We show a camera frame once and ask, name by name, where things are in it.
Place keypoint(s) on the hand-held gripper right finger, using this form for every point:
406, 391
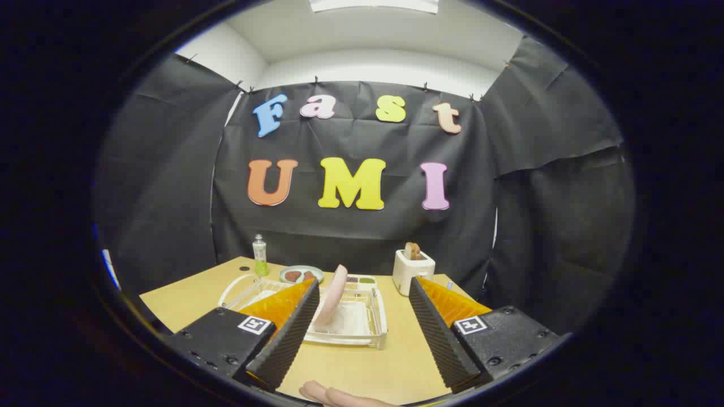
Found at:
438, 333

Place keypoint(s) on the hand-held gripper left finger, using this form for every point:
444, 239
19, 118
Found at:
291, 339

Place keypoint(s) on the pink plate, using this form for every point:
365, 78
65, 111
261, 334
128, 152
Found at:
334, 294

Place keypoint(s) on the pale green plate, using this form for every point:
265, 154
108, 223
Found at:
302, 268

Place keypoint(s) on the white toaster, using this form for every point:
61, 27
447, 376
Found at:
404, 274

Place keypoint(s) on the toast slice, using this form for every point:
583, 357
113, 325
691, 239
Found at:
413, 251

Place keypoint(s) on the green squeeze bottle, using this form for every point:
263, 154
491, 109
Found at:
259, 257

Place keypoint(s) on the white condiment tray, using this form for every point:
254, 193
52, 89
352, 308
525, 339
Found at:
362, 284

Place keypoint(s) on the black backdrop cloth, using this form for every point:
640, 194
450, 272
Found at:
339, 237

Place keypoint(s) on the ceiling light panel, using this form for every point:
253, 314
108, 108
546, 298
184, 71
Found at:
373, 4

